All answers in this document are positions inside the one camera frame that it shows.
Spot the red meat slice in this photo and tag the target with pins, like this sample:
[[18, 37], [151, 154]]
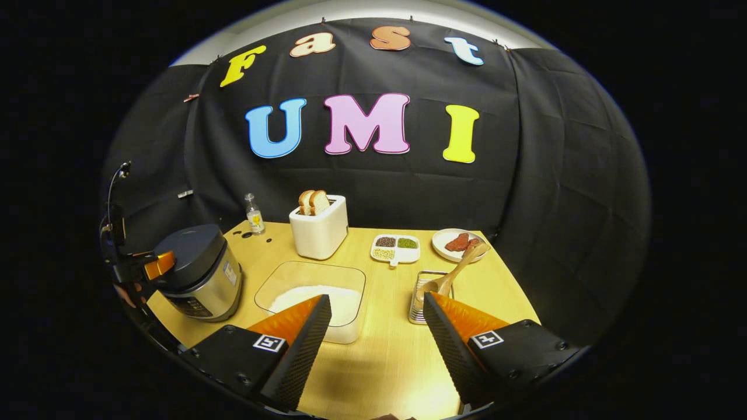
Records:
[[471, 244], [457, 242]]

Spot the white toaster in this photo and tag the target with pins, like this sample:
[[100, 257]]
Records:
[[318, 236]]

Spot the clear plastic container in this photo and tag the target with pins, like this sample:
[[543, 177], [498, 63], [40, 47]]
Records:
[[309, 274]]

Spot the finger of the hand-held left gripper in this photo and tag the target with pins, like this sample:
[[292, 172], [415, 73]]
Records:
[[159, 265]]

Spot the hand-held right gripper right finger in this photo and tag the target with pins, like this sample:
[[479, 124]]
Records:
[[452, 350]]

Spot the small glass bottle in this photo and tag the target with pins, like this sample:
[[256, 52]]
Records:
[[255, 220]]

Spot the pile of white rice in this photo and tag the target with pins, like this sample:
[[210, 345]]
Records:
[[344, 303]]

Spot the red cloth clip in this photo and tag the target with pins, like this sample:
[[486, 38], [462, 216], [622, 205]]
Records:
[[191, 97]]

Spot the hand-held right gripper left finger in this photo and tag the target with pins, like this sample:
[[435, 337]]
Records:
[[297, 356]]

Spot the dark lidded silver rice cooker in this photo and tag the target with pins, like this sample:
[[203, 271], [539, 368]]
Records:
[[198, 274]]

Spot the round white plate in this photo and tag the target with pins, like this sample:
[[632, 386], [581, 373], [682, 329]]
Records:
[[443, 248]]

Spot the black backdrop cloth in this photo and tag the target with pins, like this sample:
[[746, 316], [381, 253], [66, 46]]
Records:
[[525, 204]]

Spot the white divided dish of beans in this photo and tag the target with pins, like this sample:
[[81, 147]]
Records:
[[395, 248]]

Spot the wooden spoon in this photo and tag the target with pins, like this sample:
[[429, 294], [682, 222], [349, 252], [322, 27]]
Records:
[[455, 271]]

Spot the silver cloth clip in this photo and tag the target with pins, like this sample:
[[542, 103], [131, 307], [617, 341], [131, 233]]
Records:
[[185, 193]]

